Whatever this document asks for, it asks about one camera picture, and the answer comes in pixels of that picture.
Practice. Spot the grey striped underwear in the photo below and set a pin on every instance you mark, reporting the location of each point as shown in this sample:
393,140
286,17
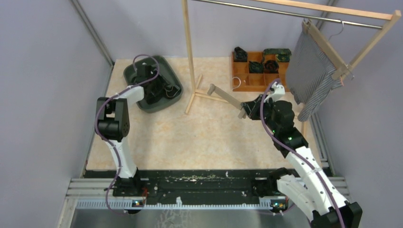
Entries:
309,76

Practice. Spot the rolled black sock top-left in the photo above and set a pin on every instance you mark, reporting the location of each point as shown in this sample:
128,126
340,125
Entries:
240,55

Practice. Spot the rolled dark sock middle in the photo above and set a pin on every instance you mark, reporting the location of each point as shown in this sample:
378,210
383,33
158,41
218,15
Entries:
256,67

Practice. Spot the black underwear orange trim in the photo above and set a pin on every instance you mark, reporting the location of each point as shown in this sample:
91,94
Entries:
174,91

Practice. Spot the green plastic basin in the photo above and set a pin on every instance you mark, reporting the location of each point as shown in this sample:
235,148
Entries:
134,73

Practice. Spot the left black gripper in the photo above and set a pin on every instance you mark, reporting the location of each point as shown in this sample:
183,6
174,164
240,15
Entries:
160,86

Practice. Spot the wooden compartment tray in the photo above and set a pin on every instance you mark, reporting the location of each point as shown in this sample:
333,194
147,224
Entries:
243,81

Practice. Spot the metal hanging rod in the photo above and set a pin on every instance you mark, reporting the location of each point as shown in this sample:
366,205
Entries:
304,16

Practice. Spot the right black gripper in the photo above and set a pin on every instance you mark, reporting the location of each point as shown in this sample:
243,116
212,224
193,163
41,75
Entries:
253,108

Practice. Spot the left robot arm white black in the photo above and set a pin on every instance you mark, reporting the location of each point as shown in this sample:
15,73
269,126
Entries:
112,122

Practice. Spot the rolled black red sock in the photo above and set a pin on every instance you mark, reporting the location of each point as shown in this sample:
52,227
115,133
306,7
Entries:
271,67

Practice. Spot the folded green camouflage cloth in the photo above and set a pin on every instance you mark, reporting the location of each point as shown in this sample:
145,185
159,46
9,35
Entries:
281,54

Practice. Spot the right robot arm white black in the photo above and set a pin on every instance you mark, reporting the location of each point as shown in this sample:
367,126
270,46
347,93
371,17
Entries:
322,203

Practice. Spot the wooden clothes rack frame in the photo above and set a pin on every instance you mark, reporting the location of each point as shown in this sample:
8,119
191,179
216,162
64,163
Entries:
390,19

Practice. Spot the wooden clip hanger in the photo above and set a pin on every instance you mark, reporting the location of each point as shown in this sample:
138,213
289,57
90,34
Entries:
229,98
342,68

